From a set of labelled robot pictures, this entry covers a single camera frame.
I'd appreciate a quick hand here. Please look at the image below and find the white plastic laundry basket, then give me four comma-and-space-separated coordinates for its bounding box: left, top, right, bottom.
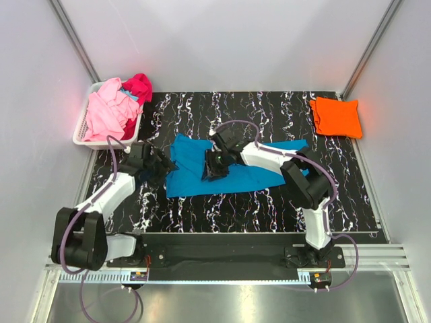
72, 77, 143, 150

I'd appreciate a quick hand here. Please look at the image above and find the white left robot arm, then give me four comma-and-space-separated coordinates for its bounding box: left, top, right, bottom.
51, 142, 178, 275

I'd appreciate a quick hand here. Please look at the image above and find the aluminium frame rail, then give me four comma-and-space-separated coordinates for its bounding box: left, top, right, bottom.
44, 244, 411, 270

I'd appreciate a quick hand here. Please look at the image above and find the folded orange t shirt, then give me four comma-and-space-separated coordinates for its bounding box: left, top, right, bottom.
309, 97, 363, 139

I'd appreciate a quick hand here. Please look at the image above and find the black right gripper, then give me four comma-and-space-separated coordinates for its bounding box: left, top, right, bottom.
201, 149, 230, 182

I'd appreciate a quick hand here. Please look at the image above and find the light pink t shirt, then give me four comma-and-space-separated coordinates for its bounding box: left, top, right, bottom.
82, 77, 142, 142

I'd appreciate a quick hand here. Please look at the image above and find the blue t shirt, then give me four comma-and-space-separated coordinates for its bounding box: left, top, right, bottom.
165, 133, 310, 199

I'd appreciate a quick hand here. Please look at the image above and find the magenta t shirt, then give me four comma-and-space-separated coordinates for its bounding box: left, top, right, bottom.
122, 73, 153, 140

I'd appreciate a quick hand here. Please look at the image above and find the light blue garment in basket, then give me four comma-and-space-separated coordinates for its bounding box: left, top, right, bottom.
121, 88, 138, 101

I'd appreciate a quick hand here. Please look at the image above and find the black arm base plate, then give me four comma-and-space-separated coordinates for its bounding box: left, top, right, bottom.
107, 233, 345, 283

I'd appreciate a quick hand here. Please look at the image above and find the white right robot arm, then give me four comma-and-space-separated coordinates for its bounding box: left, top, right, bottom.
201, 129, 335, 267

